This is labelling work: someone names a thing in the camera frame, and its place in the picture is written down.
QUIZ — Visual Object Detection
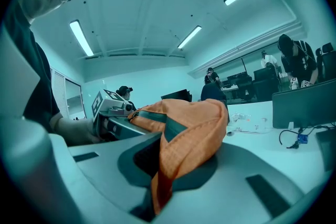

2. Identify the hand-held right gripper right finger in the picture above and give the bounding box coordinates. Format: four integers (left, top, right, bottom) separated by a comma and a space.
157, 142, 307, 224

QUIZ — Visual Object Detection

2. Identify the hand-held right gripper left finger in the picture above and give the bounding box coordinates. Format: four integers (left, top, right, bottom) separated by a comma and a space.
48, 132, 162, 224

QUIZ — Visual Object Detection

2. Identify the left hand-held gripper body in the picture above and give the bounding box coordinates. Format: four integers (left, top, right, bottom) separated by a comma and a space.
91, 88, 134, 143

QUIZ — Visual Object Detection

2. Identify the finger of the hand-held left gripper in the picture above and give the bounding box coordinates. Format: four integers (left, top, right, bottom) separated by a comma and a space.
111, 117, 153, 140

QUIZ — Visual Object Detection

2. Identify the orange fabric bag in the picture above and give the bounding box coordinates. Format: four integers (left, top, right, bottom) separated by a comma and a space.
127, 98, 229, 216

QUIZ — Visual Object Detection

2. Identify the person's left forearm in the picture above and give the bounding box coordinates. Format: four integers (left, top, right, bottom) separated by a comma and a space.
49, 112, 102, 146

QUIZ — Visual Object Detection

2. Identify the white louvered door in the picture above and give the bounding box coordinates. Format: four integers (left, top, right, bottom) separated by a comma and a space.
50, 67, 87, 121

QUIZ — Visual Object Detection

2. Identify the white table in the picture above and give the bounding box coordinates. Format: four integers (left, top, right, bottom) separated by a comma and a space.
224, 100, 336, 194

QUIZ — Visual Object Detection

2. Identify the curved dark monitor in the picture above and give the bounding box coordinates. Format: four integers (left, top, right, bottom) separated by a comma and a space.
160, 89, 193, 103
271, 78, 336, 130

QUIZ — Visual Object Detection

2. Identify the clear plastic bag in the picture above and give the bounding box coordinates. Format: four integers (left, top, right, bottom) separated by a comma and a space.
229, 112, 253, 124

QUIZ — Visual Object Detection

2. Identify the person's black t-shirt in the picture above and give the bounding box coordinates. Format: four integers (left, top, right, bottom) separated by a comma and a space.
3, 0, 61, 132

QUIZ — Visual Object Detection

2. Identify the black office chair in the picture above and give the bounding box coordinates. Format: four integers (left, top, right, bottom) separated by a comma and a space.
200, 82, 228, 103
316, 42, 336, 82
252, 67, 282, 102

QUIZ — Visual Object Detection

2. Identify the grey closed laptop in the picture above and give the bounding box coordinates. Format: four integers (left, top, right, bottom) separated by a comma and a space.
316, 129, 336, 173

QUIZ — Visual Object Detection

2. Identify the black cable with plug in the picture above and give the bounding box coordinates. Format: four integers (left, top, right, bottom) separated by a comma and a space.
278, 124, 336, 150

